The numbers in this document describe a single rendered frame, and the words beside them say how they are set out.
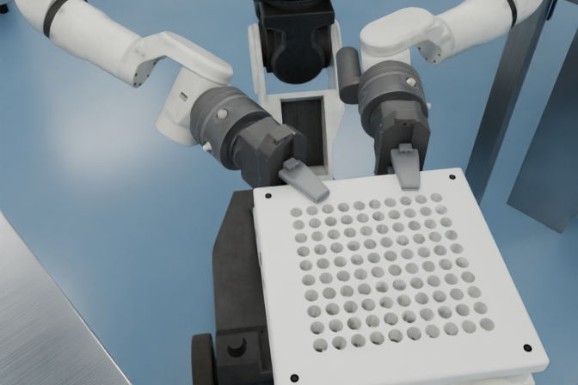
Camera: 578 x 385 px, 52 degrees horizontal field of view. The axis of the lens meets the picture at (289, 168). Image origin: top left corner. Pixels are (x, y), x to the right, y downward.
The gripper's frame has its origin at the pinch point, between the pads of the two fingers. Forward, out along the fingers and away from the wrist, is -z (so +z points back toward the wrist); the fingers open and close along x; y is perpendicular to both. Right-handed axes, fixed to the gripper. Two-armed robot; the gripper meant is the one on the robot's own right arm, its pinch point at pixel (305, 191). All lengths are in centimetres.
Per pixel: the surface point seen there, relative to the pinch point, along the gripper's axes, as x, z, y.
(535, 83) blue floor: 102, 55, -179
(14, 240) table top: 18.2, 32.3, 27.7
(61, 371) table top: 18.6, 9.1, 31.0
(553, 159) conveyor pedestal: 77, 14, -115
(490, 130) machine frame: 60, 26, -92
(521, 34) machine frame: 29, 26, -92
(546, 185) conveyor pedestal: 87, 13, -115
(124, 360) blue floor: 104, 56, 16
